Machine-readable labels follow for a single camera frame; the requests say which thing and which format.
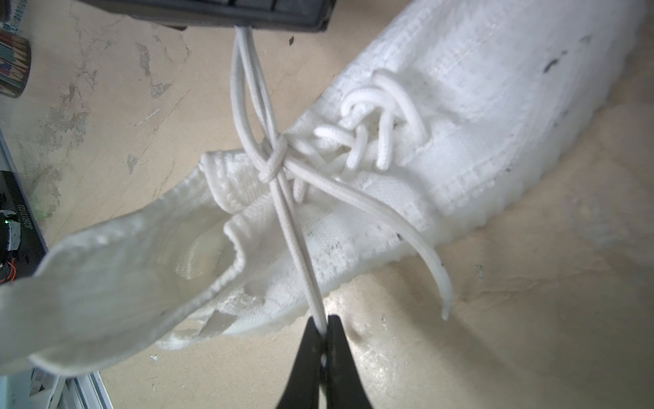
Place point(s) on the white sneaker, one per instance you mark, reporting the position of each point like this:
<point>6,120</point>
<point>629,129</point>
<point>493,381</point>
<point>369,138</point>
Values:
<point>504,88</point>

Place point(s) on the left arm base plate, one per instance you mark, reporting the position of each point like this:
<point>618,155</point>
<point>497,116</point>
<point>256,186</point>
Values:
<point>22,248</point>

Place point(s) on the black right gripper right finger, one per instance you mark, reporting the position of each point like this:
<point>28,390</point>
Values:
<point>342,384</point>

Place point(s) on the cup of coloured pencils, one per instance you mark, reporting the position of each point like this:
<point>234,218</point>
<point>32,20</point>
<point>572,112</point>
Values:
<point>16,63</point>

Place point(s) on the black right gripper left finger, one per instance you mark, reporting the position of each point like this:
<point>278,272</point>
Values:
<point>303,386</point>

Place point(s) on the white shoelace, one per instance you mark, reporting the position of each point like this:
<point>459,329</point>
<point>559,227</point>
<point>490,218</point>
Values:
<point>333,152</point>

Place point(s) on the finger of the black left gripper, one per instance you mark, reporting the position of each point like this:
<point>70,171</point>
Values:
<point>278,15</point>

